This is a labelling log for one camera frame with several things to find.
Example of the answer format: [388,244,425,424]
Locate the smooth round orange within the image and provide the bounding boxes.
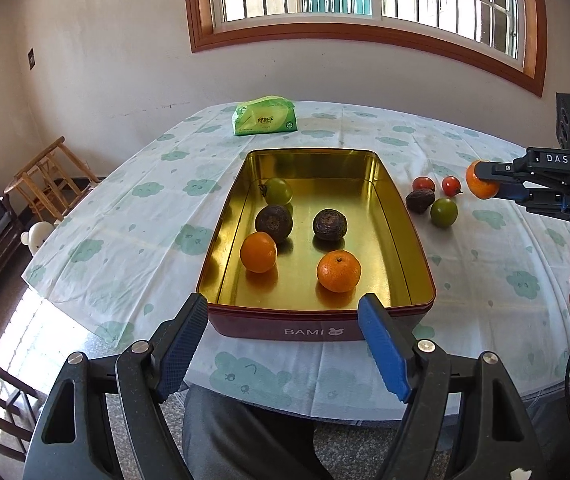
[240,231,278,274]

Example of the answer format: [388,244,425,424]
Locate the orange mandarin with stem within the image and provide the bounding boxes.
[316,250,362,293]

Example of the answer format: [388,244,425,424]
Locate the round dark wrinkled passion fruit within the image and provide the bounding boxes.
[255,204,294,244]
[312,209,350,242]

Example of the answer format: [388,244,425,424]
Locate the person's grey pants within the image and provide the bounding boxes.
[182,387,570,480]

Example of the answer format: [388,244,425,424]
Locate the green tissue pack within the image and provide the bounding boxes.
[232,96,298,137]

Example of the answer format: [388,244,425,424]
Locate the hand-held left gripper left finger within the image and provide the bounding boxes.
[22,292,209,480]

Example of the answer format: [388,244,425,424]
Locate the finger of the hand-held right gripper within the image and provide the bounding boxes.
[475,147,570,184]
[498,183,570,217]

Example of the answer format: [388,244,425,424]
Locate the green tomato with stem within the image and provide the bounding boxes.
[261,177,294,206]

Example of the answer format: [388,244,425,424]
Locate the white plush toy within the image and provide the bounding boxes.
[21,222,56,253]

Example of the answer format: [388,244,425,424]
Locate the brown framed barred window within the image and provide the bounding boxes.
[182,0,548,98]

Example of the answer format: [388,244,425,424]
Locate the small orange mandarin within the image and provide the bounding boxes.
[466,159,501,201]

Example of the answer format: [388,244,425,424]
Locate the light wooden chair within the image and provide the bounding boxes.
[4,136,100,223]

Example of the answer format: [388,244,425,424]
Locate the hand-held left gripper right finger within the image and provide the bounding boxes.
[357,294,548,480]

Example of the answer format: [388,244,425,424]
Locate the small oblong dark passion fruit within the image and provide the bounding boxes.
[405,188,436,214]

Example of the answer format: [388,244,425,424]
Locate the red tin box gold inside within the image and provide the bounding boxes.
[196,148,436,341]

